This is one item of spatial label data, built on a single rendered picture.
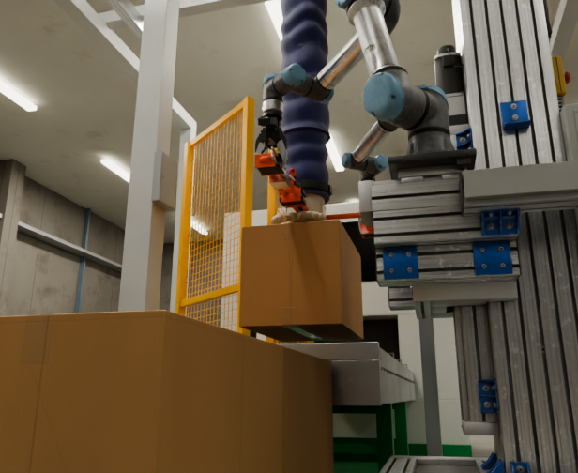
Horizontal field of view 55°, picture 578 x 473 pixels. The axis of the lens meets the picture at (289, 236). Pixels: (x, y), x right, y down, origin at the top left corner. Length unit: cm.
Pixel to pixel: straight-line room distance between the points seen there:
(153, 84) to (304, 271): 181
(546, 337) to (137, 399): 115
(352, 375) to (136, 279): 153
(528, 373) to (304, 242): 96
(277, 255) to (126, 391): 144
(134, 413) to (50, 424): 13
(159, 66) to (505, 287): 258
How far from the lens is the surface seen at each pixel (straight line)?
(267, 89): 208
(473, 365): 167
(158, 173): 322
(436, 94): 164
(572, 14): 481
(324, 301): 208
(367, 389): 196
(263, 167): 193
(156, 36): 372
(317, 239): 214
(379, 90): 153
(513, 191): 139
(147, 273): 309
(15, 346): 91
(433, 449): 251
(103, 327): 83
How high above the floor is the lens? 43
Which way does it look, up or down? 16 degrees up
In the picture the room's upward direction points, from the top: straight up
